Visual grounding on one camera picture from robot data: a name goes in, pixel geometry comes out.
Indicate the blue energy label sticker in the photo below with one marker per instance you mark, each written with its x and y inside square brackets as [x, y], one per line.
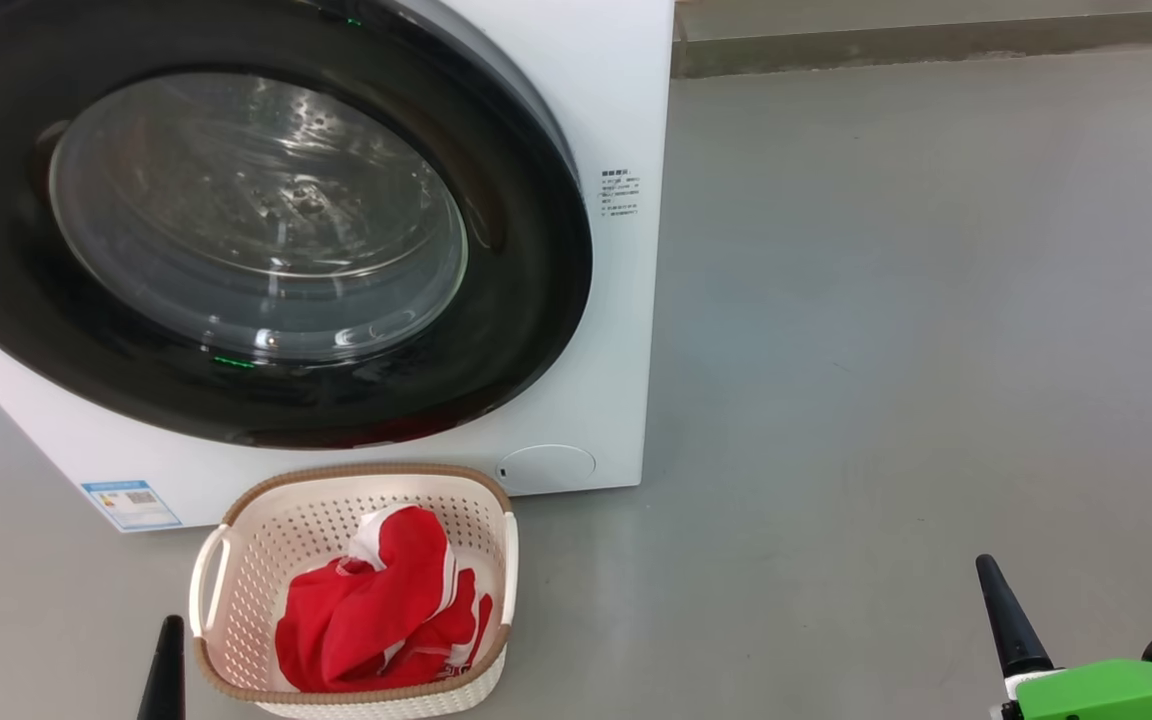
[131, 505]

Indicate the red and white garment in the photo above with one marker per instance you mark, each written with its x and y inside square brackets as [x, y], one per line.
[376, 610]

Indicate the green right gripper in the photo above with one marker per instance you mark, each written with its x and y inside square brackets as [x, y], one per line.
[1116, 695]

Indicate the white front-load washing machine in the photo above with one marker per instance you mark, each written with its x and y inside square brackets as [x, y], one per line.
[616, 350]

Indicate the dark round washing machine door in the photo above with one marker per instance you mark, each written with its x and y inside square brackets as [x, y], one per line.
[256, 220]

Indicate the cream perforated laundry basket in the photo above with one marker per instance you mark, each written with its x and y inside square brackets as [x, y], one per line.
[266, 540]

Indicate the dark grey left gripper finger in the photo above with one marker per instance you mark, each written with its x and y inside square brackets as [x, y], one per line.
[166, 680]

